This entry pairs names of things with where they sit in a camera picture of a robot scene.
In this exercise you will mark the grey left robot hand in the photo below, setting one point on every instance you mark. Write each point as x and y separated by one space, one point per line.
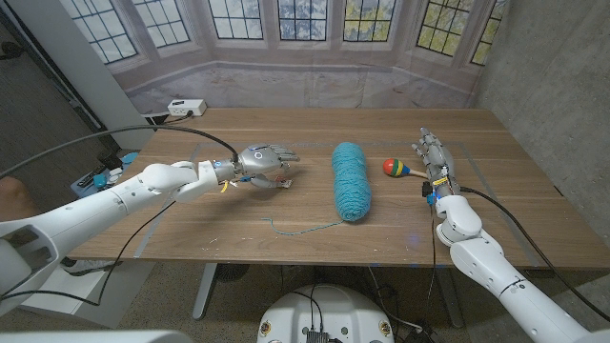
259 159

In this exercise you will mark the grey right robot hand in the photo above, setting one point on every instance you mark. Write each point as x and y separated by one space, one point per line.
441 159

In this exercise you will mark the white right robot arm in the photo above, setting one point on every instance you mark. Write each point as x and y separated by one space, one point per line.
491 267

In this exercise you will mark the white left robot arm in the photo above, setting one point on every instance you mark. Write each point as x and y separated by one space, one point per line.
95 209

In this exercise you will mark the striped wooden maraca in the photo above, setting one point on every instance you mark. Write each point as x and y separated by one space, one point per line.
394 167

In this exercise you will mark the teal yarn skein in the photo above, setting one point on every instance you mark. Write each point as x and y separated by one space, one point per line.
351 183

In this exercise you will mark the printed window backdrop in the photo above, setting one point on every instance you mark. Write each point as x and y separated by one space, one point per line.
295 81

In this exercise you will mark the white power strip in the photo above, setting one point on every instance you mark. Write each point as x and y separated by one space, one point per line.
187 106

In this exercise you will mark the black round floor fan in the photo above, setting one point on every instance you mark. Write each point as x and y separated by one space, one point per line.
232 272

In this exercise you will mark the grey tape outline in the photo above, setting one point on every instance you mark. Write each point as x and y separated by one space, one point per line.
152 233

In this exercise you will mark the grey table leg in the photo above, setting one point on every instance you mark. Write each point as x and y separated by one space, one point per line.
205 290

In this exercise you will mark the teal small tool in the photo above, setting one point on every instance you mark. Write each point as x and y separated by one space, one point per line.
100 180

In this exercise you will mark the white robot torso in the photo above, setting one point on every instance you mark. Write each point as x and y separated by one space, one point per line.
333 309

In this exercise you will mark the white leaning panel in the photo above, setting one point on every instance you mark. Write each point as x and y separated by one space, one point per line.
86 71

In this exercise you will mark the white floor platform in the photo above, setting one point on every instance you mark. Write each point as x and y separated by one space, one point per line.
109 300

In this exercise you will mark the person bare knee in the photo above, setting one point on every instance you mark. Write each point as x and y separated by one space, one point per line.
16 197

